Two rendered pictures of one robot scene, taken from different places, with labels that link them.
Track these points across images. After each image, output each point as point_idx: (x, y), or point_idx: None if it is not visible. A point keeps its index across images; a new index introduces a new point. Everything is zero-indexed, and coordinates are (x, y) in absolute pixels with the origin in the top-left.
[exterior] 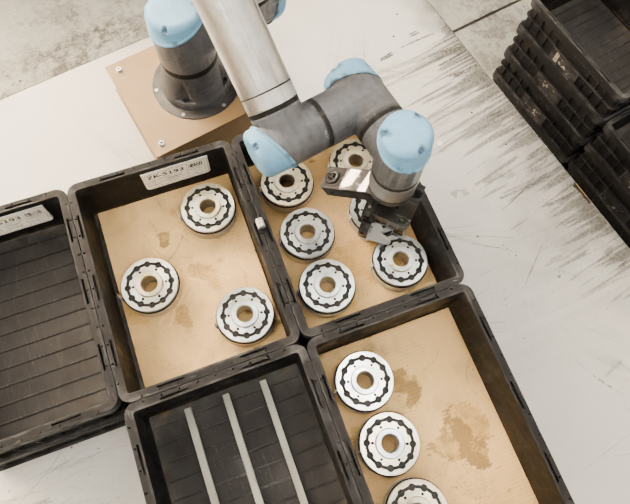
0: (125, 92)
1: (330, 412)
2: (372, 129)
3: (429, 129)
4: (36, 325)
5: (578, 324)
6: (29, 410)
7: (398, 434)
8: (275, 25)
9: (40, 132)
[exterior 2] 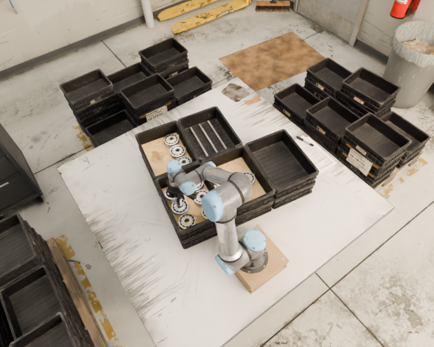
0: (277, 249)
1: (192, 147)
2: (182, 170)
3: (167, 165)
4: (276, 169)
5: (114, 200)
6: (271, 151)
7: (175, 151)
8: (225, 311)
9: (310, 245)
